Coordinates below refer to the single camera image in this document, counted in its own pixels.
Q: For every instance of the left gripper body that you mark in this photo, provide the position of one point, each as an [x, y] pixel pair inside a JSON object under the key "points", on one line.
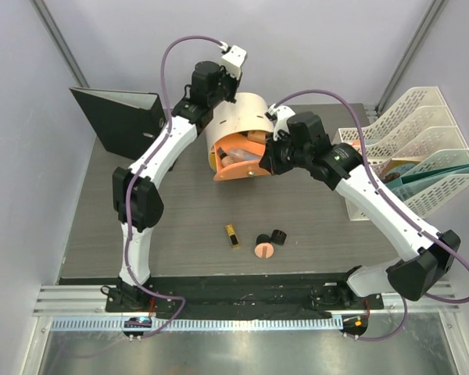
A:
{"points": [[229, 82]]}

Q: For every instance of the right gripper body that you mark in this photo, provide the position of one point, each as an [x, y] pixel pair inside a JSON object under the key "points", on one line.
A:
{"points": [[284, 155]]}

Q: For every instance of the beige foundation bottle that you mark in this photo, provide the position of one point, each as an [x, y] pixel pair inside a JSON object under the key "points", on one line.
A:
{"points": [[259, 136]]}

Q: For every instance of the white round drawer organizer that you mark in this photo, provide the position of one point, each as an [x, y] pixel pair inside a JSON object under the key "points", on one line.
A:
{"points": [[246, 114]]}

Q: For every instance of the yellow drawer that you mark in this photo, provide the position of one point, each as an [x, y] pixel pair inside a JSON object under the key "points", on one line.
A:
{"points": [[212, 161]]}

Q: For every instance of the BB cream tube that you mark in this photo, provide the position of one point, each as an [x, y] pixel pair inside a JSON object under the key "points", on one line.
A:
{"points": [[225, 159]]}

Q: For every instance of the clear plastic bottle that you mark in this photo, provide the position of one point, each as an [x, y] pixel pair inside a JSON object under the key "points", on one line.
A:
{"points": [[241, 155]]}

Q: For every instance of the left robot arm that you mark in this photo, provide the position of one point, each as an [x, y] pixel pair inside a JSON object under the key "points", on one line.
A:
{"points": [[135, 189]]}

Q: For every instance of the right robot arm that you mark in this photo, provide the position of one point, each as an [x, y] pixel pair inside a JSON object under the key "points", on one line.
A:
{"points": [[421, 260]]}

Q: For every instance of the black lever arch binder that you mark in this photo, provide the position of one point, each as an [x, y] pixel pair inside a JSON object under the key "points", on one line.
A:
{"points": [[126, 122]]}

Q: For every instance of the colourful book in rack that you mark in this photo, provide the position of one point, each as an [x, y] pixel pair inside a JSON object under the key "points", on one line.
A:
{"points": [[396, 167]]}

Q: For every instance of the black round jar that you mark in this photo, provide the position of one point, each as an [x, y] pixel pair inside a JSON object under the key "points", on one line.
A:
{"points": [[263, 238]]}

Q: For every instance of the teal folder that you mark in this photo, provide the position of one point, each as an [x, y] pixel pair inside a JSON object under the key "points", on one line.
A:
{"points": [[407, 186]]}

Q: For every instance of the pink powder puff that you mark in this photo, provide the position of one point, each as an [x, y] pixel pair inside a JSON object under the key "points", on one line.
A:
{"points": [[264, 250]]}

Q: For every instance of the white mesh file rack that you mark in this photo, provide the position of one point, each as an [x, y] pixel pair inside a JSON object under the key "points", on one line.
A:
{"points": [[420, 124]]}

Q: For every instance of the gold black lipstick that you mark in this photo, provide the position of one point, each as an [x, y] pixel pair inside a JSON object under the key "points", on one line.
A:
{"points": [[233, 237]]}

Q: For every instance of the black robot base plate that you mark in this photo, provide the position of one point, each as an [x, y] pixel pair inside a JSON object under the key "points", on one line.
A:
{"points": [[240, 297]]}

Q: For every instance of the white slotted cable duct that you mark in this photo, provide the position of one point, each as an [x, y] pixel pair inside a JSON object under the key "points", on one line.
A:
{"points": [[140, 323]]}

